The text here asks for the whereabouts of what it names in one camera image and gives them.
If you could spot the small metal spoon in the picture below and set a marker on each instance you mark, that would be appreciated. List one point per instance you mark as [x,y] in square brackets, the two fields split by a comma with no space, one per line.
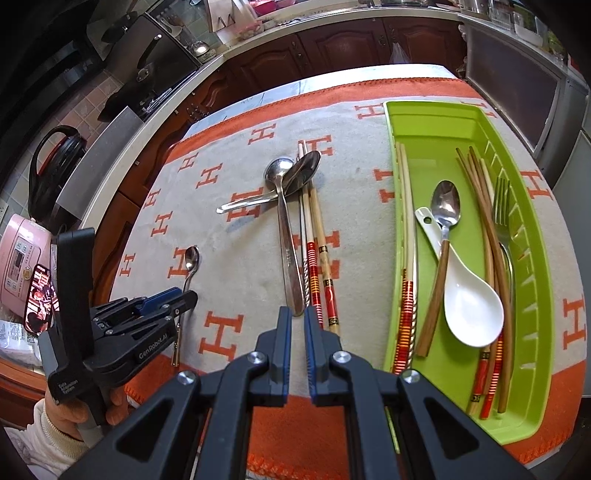
[191,258]

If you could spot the small steel cup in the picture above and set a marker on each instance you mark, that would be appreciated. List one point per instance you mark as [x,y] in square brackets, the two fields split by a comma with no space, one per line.
[199,47]

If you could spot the grey metal cabinet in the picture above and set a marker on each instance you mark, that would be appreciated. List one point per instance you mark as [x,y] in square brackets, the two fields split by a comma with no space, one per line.
[508,83]

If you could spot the wooden cutting board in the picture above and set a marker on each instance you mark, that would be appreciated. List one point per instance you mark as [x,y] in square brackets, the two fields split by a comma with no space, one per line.
[226,14]

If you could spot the black and red kettle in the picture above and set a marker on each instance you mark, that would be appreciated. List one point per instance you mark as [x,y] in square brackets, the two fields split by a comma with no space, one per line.
[64,152]

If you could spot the stainless steel panel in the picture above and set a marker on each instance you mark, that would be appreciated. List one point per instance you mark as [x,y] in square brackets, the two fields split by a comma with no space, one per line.
[101,157]

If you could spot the metal fork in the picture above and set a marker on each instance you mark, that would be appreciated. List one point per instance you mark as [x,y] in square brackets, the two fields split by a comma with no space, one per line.
[501,203]

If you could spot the brown wooden chopstick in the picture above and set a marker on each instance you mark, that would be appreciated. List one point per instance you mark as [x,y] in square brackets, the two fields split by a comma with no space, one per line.
[475,194]
[480,175]

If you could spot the black wok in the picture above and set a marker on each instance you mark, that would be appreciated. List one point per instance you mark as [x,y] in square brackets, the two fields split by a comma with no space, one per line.
[117,104]

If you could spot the large metal spoon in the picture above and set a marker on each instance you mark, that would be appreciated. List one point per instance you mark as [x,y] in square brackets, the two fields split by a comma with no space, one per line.
[307,168]
[288,258]

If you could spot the white plastic bag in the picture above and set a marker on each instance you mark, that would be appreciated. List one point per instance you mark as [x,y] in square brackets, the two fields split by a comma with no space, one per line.
[399,53]

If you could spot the white plastic packet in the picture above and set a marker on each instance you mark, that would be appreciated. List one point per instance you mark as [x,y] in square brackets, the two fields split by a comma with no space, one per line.
[16,341]

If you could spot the white refrigerator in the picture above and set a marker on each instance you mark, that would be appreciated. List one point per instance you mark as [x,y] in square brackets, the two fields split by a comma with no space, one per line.
[572,152]

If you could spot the white ceramic spoon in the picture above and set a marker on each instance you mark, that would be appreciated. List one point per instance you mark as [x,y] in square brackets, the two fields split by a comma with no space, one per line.
[471,304]

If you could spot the pink rice cooker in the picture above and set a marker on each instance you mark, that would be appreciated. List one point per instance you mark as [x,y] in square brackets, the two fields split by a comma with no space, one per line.
[23,240]

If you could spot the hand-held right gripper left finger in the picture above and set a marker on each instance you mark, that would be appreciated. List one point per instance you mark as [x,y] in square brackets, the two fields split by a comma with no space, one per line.
[287,355]

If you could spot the brown wooden kitchen cabinet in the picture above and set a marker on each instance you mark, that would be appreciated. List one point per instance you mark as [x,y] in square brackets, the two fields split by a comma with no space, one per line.
[332,46]

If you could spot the pink plastic basin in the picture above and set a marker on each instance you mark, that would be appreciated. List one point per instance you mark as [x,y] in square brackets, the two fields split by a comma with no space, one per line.
[249,31]

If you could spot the metal chopstick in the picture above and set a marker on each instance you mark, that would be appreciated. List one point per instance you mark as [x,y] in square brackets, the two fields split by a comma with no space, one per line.
[304,221]

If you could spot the person's left forearm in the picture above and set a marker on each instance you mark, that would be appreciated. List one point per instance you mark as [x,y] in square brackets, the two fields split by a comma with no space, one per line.
[37,447]

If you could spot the person's left hand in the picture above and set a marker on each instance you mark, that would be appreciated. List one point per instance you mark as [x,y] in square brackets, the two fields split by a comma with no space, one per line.
[69,417]

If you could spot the green plastic tray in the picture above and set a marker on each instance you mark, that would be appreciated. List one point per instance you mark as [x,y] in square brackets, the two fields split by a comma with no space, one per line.
[429,157]

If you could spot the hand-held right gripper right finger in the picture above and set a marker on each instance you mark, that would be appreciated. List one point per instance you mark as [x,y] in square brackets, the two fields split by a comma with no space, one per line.
[308,355]

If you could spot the orange cream printed blanket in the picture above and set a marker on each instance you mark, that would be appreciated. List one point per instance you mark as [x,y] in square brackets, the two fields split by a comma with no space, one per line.
[360,207]

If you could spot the black frying pan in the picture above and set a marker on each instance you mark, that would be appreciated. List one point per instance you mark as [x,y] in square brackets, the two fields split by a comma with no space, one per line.
[115,30]

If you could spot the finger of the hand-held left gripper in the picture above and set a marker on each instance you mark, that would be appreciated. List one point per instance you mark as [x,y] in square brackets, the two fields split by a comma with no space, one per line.
[187,302]
[159,297]

